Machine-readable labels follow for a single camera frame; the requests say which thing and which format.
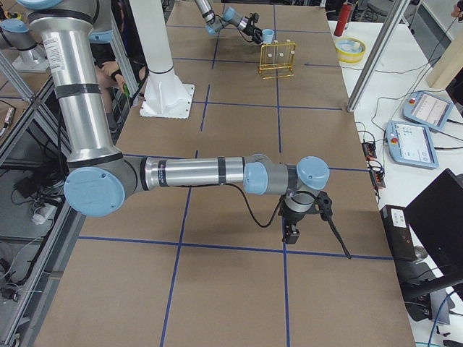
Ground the light blue plastic cup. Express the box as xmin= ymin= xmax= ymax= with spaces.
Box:
xmin=262 ymin=28 xmax=274 ymax=44

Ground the near teach pendant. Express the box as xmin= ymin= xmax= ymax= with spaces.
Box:
xmin=386 ymin=121 xmax=439 ymax=169

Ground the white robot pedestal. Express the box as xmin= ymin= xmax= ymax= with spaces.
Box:
xmin=130 ymin=0 xmax=195 ymax=119

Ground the black monitor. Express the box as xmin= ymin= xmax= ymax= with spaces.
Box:
xmin=402 ymin=168 xmax=462 ymax=301

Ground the black computer box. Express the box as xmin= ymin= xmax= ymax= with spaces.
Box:
xmin=381 ymin=205 xmax=416 ymax=262

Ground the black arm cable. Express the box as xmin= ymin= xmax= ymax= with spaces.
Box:
xmin=216 ymin=182 xmax=352 ymax=260

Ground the far teach pendant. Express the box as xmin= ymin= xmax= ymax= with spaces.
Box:
xmin=402 ymin=91 xmax=453 ymax=132

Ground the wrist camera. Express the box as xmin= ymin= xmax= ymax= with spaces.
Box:
xmin=282 ymin=224 xmax=300 ymax=244
xmin=250 ymin=12 xmax=259 ymax=22

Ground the orange terminal block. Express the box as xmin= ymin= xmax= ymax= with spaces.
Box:
xmin=361 ymin=142 xmax=377 ymax=160
xmin=369 ymin=170 xmax=386 ymax=190

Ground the wooden board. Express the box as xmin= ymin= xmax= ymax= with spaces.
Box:
xmin=426 ymin=32 xmax=463 ymax=90

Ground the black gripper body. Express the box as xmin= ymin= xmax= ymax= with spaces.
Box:
xmin=242 ymin=20 xmax=258 ymax=38
xmin=279 ymin=191 xmax=320 ymax=225

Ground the yellow bowl with blue plate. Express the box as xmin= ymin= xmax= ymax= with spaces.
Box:
xmin=335 ymin=38 xmax=366 ymax=64

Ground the white power strip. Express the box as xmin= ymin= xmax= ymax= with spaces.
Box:
xmin=31 ymin=203 xmax=56 ymax=225

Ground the gold wire cup holder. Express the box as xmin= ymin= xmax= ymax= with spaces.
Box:
xmin=258 ymin=39 xmax=297 ymax=80

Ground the red bottle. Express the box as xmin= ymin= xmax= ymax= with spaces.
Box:
xmin=334 ymin=2 xmax=352 ymax=37

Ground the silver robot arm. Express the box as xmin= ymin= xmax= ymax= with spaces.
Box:
xmin=195 ymin=0 xmax=263 ymax=45
xmin=23 ymin=1 xmax=332 ymax=234

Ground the teach pendant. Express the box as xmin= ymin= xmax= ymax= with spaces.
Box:
xmin=402 ymin=91 xmax=453 ymax=132
xmin=386 ymin=121 xmax=439 ymax=169

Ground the seated person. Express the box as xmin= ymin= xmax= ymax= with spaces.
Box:
xmin=90 ymin=1 xmax=146 ymax=134

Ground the aluminium frame post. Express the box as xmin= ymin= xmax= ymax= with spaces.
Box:
xmin=347 ymin=0 xmax=409 ymax=113

